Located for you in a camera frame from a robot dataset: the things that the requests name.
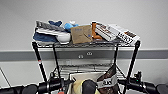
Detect long grey wall band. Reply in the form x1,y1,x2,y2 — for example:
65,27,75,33
0,48,168,63

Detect white brown striped box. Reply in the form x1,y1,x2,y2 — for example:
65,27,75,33
94,22,118,43

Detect brown cardboard packet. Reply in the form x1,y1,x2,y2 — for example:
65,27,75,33
70,24,94,45

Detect small grey wall socket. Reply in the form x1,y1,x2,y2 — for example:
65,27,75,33
86,51,93,57
77,54,84,59

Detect white round bowl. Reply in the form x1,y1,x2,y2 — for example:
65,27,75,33
56,31,72,44

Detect black rounded item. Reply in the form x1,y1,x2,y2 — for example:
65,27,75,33
82,79,99,94

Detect black wire shelf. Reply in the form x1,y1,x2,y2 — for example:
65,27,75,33
31,39,141,94

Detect grey white striped flat package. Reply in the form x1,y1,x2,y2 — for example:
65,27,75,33
35,20,66,36

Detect light blue bottle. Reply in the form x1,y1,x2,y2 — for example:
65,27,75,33
63,20,80,33

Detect dark blue folded cloth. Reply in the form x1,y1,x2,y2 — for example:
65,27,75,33
32,20,64,44

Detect orange packet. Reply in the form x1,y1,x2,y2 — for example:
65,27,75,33
90,21,103,41

